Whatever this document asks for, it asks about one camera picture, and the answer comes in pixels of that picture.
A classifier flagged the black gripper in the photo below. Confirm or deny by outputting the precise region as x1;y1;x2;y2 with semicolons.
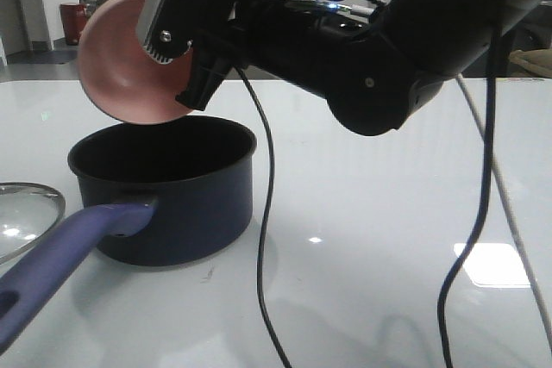
135;0;385;111

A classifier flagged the pink plastic bowl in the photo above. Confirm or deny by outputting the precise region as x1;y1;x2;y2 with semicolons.
78;0;192;125

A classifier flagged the glass lid with blue knob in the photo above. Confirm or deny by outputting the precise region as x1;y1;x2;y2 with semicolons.
1;182;66;265

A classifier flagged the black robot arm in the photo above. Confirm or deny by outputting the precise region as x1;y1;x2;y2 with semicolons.
136;0;541;136

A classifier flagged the red trash bin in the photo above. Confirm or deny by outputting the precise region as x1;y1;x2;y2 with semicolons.
60;3;88;46

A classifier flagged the dark blue saucepan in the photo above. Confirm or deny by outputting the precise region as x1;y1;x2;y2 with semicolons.
1;115;256;349

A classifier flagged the olive cushion seat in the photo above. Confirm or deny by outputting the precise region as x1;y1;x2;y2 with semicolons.
509;48;552;78

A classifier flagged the thin black cable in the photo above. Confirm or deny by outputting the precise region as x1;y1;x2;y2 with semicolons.
235;66;294;368

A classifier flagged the dark blue cable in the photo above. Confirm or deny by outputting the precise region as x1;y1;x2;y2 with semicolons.
317;0;506;368

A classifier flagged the grey cable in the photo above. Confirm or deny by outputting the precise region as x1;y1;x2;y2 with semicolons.
455;74;552;368

